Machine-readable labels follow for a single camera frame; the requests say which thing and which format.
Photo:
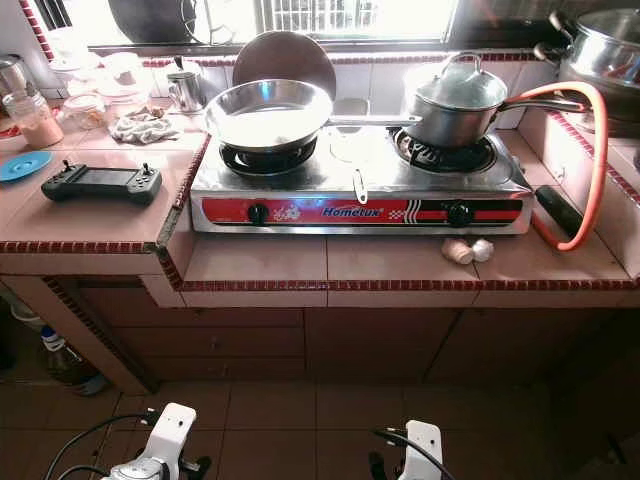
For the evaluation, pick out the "crumpled grey rag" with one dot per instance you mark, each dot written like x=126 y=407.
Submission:
x=145 y=127

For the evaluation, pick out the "steel saucepan with glass lid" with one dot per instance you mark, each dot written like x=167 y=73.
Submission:
x=460 y=115

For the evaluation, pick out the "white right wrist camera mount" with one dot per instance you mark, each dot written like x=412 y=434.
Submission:
x=422 y=450

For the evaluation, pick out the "round brown board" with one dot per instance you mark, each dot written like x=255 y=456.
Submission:
x=285 y=58

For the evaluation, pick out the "blue plate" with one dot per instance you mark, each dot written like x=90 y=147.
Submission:
x=22 y=166

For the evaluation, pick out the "white plastic container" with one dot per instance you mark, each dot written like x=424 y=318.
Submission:
x=120 y=70

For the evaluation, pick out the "dark stone pestle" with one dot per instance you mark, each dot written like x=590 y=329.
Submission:
x=558 y=210

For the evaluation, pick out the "dark round wok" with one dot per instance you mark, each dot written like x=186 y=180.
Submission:
x=150 y=20

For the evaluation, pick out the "steel red gas stove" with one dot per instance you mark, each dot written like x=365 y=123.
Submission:
x=300 y=185

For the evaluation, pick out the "steel canister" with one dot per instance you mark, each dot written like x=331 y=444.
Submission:
x=12 y=75

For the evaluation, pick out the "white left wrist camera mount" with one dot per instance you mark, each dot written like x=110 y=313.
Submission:
x=173 y=432

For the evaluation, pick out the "steel frying pan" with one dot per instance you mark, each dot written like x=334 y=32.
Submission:
x=268 y=115

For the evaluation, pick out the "pinkish plastic jar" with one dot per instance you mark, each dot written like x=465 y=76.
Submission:
x=38 y=122

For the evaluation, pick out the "black handheld controller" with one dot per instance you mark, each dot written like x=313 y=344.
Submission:
x=102 y=185

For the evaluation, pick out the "large steel steamer pot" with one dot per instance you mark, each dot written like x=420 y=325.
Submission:
x=600 y=50

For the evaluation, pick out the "window with iron grille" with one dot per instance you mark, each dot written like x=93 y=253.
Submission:
x=360 y=20

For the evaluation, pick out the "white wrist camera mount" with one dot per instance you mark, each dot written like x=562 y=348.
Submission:
x=173 y=432
x=422 y=450

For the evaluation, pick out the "white garlic bulb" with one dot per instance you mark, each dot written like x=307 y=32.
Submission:
x=482 y=250

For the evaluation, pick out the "steel lidded mug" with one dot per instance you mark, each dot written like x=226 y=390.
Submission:
x=186 y=92

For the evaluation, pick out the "plastic bottle with blue cap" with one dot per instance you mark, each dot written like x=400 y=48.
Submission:
x=75 y=365

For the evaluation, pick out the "clear plastic food container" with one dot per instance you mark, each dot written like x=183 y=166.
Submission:
x=84 y=115

